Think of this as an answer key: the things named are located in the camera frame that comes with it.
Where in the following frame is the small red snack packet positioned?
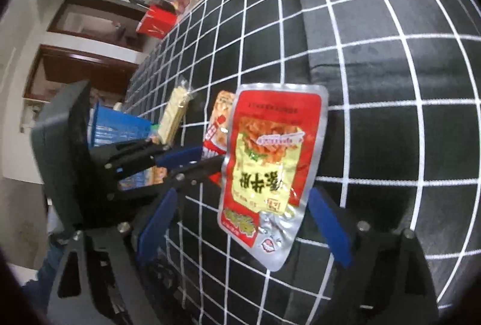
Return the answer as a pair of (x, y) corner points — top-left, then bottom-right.
(203, 90), (237, 186)

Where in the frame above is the red cardboard box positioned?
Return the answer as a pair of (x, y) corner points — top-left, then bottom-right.
(135, 3), (179, 40)

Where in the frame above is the blue plastic basket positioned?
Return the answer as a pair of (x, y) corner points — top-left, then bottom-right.
(88, 101), (155, 149)

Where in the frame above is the cream cracker packet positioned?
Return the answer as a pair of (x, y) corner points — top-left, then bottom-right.
(158, 77), (198, 145)

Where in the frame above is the large red silver snack pouch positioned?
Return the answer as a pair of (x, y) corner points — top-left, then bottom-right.
(217, 83), (329, 272)

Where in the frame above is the person's jeans leg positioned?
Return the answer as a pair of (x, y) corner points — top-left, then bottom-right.
(23, 231), (72, 314)

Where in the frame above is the black white grid tablecloth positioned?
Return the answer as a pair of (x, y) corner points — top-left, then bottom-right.
(124, 0), (481, 325)

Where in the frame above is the brown wooden door frame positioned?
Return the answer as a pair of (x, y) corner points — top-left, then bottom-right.
(47, 0), (146, 47)
(23, 45), (140, 101)

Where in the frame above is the small orange snack packet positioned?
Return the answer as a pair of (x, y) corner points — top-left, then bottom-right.
(118, 166), (167, 191)

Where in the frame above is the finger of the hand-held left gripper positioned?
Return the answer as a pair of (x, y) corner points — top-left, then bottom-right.
(106, 156), (230, 205)
(88, 139), (205, 179)

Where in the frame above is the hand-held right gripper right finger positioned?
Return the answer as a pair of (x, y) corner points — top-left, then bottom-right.
(307, 187), (440, 325)

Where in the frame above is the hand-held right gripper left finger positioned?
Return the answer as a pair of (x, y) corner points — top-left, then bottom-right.
(47, 187), (179, 325)

